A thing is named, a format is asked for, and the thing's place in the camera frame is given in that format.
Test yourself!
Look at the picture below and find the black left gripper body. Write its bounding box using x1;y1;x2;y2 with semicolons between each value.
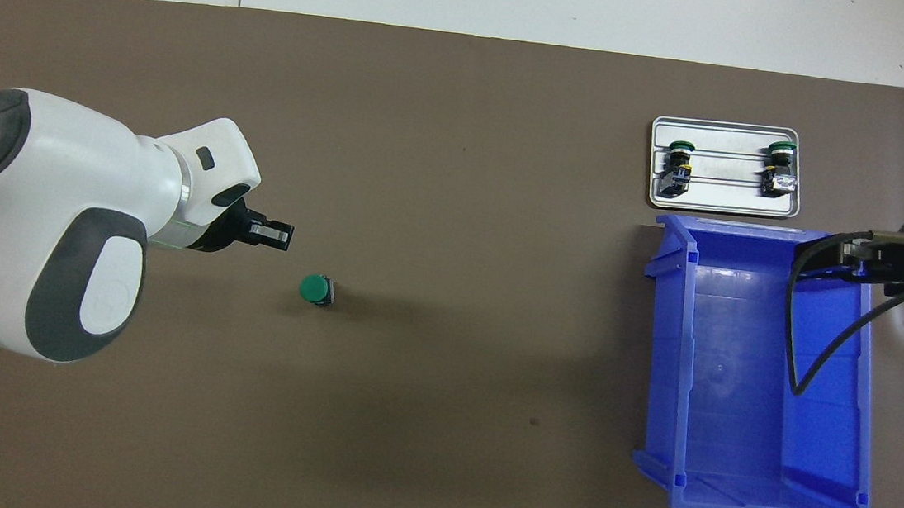
191;195;257;259

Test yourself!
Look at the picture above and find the green push button switch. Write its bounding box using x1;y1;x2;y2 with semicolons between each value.
759;139;801;199
656;137;698;200
297;272;337;308

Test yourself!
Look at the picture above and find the silver metal tray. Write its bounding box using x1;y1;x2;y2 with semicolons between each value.
643;114;809;222

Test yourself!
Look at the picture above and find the blue plastic storage bin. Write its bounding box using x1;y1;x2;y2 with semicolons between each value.
622;213;898;508

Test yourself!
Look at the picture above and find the brown table mat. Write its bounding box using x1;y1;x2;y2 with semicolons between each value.
0;0;904;508

